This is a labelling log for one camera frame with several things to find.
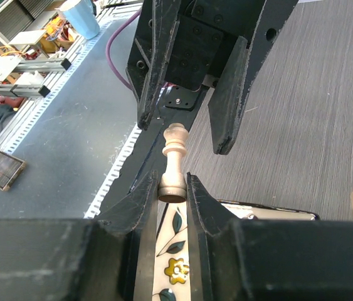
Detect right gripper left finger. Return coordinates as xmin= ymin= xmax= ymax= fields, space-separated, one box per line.
xmin=0 ymin=171 xmax=158 ymax=300

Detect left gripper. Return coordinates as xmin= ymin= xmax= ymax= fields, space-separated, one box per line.
xmin=126 ymin=1 xmax=297 ymax=155

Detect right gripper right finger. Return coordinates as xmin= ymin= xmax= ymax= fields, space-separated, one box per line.
xmin=186 ymin=174 xmax=353 ymax=300

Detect light pawn piece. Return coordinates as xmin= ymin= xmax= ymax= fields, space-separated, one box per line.
xmin=158 ymin=123 xmax=189 ymax=203

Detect floral square plate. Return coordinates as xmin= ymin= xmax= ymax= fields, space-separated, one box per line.
xmin=152 ymin=200 xmax=319 ymax=300

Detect blue paper cup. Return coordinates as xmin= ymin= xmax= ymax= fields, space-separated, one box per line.
xmin=58 ymin=0 xmax=100 ymax=40

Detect small solar panel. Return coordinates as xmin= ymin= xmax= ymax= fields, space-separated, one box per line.
xmin=0 ymin=150 xmax=26 ymax=191

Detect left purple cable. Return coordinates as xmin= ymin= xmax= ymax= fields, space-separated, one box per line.
xmin=105 ymin=8 xmax=142 ymax=92

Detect white slotted cable duct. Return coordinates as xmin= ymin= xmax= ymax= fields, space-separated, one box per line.
xmin=0 ymin=13 xmax=139 ymax=218

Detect aluminium frame rails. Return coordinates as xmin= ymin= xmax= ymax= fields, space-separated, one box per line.
xmin=0 ymin=56 xmax=71 ymax=97

